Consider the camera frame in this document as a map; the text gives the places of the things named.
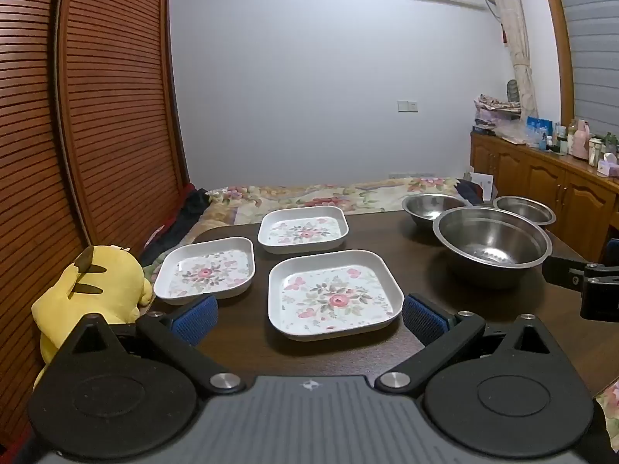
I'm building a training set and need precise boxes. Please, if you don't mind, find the dark clothing pile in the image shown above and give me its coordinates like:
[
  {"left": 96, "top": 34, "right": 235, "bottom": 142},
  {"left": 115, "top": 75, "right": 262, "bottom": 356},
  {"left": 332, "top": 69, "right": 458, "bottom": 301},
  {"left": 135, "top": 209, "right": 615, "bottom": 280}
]
[{"left": 139, "top": 184, "right": 212, "bottom": 268}]

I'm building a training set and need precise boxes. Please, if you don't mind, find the white paper box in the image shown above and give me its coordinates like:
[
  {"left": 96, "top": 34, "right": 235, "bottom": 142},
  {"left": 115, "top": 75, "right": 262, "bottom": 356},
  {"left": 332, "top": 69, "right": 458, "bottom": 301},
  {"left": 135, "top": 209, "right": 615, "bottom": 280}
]
[{"left": 463, "top": 168, "right": 496, "bottom": 202}]

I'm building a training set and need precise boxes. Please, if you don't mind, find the stack of papers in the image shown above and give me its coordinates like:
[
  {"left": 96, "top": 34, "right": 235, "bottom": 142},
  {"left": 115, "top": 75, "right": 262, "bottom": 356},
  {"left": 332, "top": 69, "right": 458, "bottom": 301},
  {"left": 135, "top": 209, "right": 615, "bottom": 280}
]
[{"left": 473, "top": 93, "right": 524, "bottom": 137}]

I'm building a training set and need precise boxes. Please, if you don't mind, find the cream patterned curtain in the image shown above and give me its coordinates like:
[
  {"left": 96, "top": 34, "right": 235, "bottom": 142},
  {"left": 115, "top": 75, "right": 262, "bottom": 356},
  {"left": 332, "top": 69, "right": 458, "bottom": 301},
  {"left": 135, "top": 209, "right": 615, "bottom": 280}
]
[{"left": 480, "top": 0, "right": 540, "bottom": 123}]

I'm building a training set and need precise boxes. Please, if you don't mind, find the blue carton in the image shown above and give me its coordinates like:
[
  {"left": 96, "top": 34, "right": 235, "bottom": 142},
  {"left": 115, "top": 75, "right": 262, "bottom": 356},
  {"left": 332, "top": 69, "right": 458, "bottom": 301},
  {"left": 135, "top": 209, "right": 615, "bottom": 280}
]
[{"left": 525, "top": 116, "right": 555, "bottom": 148}]

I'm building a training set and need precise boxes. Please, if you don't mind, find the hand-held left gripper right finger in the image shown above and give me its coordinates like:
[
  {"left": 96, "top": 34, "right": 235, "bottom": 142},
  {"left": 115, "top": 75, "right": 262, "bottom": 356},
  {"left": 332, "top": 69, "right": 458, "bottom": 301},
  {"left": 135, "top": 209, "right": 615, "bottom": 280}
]
[{"left": 375, "top": 293, "right": 565, "bottom": 394}]

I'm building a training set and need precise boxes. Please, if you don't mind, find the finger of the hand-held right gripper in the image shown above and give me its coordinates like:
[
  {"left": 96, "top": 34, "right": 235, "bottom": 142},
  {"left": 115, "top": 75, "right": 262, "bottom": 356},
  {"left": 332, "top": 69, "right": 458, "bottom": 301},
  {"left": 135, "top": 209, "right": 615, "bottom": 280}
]
[
  {"left": 542, "top": 254, "right": 605, "bottom": 297},
  {"left": 579, "top": 271, "right": 619, "bottom": 322}
]

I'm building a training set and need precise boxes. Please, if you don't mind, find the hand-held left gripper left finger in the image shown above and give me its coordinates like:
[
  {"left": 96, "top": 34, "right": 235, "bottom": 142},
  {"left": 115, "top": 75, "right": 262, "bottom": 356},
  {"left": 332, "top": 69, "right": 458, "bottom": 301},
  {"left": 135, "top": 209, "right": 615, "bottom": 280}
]
[{"left": 55, "top": 294, "right": 246, "bottom": 394}]

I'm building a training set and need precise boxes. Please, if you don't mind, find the medium steel bowl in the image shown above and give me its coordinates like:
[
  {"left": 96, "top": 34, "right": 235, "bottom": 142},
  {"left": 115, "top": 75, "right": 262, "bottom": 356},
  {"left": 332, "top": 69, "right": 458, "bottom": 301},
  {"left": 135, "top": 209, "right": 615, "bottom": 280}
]
[{"left": 401, "top": 193, "right": 468, "bottom": 241}]

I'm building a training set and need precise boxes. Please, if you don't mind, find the dark blue blanket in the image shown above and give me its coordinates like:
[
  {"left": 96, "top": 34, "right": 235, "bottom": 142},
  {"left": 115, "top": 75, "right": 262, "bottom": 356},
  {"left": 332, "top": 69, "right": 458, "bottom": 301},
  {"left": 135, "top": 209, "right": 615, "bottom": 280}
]
[{"left": 453, "top": 179, "right": 495, "bottom": 206}]

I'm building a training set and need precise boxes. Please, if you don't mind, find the pink bottle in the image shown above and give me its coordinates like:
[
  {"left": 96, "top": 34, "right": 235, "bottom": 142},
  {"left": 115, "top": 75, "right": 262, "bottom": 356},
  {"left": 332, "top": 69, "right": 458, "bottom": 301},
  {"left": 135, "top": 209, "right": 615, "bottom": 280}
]
[{"left": 571, "top": 120, "right": 593, "bottom": 160}]

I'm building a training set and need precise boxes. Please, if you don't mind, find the grey window blind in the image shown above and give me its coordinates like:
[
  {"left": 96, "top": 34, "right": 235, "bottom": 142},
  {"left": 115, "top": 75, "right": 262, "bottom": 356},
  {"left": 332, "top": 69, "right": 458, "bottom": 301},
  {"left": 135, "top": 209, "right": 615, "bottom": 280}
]
[{"left": 551, "top": 0, "right": 619, "bottom": 142}]

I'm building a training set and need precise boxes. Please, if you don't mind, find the wooden louvered wardrobe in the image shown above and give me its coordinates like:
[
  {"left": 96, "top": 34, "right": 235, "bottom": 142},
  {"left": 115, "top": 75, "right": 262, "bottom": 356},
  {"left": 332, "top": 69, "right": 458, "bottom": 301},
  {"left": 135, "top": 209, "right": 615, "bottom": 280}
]
[{"left": 0, "top": 0, "right": 197, "bottom": 448}]

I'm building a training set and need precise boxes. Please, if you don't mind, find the wooden window frame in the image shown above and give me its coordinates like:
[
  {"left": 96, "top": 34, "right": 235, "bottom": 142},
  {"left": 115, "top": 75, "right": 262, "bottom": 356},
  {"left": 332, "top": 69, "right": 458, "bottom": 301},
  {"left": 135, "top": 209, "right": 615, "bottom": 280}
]
[{"left": 536, "top": 0, "right": 577, "bottom": 127}]

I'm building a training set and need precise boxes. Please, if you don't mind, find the medium floral square plate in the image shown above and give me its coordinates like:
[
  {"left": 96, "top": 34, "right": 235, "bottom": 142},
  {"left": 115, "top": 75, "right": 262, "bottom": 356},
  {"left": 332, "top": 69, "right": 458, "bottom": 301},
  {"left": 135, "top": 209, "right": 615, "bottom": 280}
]
[{"left": 153, "top": 236, "right": 256, "bottom": 305}]

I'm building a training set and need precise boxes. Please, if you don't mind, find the large floral square plate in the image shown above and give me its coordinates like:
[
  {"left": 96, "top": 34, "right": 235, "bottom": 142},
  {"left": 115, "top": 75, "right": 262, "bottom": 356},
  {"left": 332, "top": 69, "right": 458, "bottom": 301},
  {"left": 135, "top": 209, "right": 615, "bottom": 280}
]
[{"left": 268, "top": 249, "right": 405, "bottom": 341}]

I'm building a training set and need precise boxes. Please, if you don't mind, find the wooden sideboard cabinet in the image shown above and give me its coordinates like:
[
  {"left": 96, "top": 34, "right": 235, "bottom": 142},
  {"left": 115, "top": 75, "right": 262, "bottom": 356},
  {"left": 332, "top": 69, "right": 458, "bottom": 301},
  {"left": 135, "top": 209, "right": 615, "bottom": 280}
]
[{"left": 469, "top": 130, "right": 619, "bottom": 263}]

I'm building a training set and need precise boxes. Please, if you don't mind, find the small floral square plate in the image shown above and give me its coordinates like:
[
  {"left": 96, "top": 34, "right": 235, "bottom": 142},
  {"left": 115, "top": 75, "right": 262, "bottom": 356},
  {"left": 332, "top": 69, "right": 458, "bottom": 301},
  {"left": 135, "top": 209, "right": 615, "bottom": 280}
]
[{"left": 256, "top": 205, "right": 349, "bottom": 255}]

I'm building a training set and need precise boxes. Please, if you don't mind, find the yellow plush toy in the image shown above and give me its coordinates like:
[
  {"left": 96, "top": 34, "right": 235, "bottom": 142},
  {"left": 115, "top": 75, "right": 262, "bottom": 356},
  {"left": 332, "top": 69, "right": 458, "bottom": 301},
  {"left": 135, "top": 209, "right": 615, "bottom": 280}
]
[{"left": 31, "top": 244, "right": 154, "bottom": 390}]

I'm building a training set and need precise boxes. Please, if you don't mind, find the small steel bowl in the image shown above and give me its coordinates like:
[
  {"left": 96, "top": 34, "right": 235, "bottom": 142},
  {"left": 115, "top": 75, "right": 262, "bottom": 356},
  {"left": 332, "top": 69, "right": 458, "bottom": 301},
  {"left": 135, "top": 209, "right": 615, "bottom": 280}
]
[{"left": 492, "top": 195, "right": 557, "bottom": 227}]

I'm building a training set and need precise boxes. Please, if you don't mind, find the large steel bowl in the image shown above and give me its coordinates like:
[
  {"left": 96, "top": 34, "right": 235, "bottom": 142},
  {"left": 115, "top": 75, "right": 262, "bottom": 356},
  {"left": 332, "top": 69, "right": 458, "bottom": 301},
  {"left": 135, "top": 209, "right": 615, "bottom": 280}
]
[{"left": 432, "top": 206, "right": 553, "bottom": 291}]

